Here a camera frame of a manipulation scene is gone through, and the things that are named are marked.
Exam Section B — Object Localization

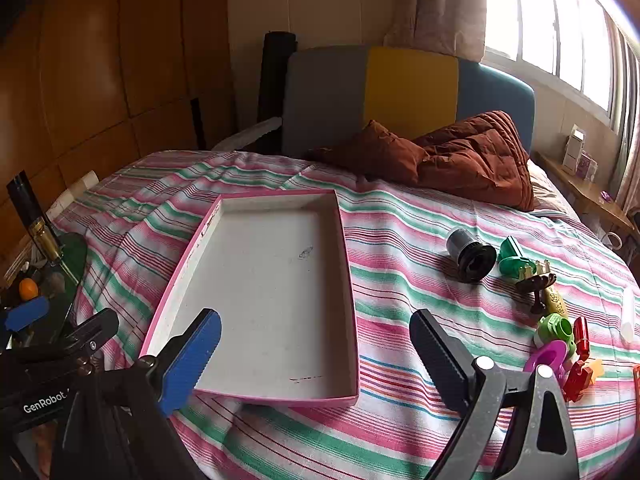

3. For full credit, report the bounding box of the red building block piece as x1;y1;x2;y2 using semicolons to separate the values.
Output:
562;360;593;402

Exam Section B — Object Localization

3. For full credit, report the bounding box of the purple plastic funnel toy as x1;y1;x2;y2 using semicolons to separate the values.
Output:
523;339;568;386

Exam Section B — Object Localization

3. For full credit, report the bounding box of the lime green plug adapter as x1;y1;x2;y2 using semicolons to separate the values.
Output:
534;313;576;358

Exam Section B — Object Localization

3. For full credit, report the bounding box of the red lipstick tube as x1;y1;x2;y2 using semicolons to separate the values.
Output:
573;316;590;361

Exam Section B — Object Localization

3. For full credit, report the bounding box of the yellow patterned oval case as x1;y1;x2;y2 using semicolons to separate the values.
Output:
542;285;568;318

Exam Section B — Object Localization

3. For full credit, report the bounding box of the brown massage comb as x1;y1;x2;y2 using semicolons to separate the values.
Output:
515;260;556;315

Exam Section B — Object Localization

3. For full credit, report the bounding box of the teal green plastic stamp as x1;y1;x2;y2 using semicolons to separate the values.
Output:
498;236;537;281

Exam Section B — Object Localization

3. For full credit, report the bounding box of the black thread spool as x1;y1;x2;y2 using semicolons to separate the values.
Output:
446;228;497;283

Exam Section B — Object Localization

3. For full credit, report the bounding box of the orange fruit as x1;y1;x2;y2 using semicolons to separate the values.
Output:
18;278;39;302

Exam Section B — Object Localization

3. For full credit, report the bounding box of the green glass side table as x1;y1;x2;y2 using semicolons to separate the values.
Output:
1;233;88;350

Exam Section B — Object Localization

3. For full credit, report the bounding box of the gold black bottle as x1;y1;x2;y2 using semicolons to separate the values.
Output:
6;171;63;263

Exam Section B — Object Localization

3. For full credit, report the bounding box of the striped bed sheet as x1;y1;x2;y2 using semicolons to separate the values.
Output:
49;148;640;480

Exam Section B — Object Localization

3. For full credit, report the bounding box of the white paper cup stack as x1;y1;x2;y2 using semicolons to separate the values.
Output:
47;170;100;221

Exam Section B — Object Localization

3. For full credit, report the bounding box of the pink white tray box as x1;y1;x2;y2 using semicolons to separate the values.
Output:
140;190;359;408

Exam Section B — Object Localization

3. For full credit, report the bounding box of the wooden bedside shelf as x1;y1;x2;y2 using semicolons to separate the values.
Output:
534;152;638;235

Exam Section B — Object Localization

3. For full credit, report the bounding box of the rust brown quilt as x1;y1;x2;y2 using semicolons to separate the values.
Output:
306;110;534;211

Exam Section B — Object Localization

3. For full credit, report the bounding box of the purple small box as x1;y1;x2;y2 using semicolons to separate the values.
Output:
575;152;598;182

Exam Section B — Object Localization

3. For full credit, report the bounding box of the wooden wardrobe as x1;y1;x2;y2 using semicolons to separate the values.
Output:
0;0;237;261

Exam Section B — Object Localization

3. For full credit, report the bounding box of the white small box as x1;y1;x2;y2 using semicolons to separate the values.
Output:
562;125;586;176

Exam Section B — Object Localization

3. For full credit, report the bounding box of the black rolled mat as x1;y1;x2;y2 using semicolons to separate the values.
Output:
256;32;297;122

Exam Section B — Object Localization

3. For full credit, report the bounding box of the grey yellow blue headboard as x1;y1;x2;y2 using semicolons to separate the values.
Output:
282;46;535;157

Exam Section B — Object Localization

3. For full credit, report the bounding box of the pink curtain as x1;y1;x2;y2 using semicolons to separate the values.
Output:
383;0;487;62

